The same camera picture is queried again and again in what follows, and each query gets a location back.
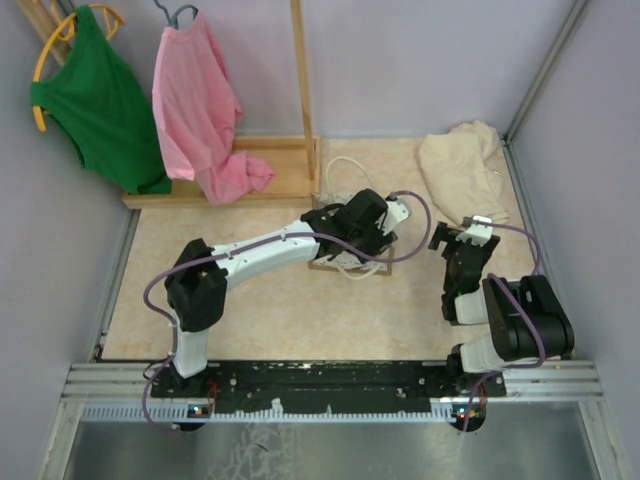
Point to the cream folded cloth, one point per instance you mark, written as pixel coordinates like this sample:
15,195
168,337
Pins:
455,170

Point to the green tank top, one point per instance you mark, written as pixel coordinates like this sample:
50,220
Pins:
97,101

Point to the wooden clothes rack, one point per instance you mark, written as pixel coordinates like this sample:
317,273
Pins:
295,159

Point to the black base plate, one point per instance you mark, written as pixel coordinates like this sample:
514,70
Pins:
316,387

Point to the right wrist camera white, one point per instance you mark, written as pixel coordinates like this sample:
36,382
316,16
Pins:
478,227

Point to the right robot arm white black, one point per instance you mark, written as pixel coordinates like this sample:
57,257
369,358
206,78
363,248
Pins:
527,323

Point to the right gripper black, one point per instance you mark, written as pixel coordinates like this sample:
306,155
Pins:
446,234

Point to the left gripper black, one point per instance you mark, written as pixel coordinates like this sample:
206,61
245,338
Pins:
379,241

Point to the yellow clothes hanger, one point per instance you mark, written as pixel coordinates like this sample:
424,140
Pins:
63,33

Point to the aluminium frame rail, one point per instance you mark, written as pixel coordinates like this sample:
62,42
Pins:
123,391

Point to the pink shirt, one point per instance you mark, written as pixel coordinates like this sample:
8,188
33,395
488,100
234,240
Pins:
196,113

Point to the canvas tote bag patterned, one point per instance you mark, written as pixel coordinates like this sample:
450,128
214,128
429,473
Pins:
345,264

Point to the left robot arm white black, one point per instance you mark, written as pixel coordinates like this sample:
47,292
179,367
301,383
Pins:
197,290

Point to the grey clothes hanger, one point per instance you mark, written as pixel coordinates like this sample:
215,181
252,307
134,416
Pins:
172,18

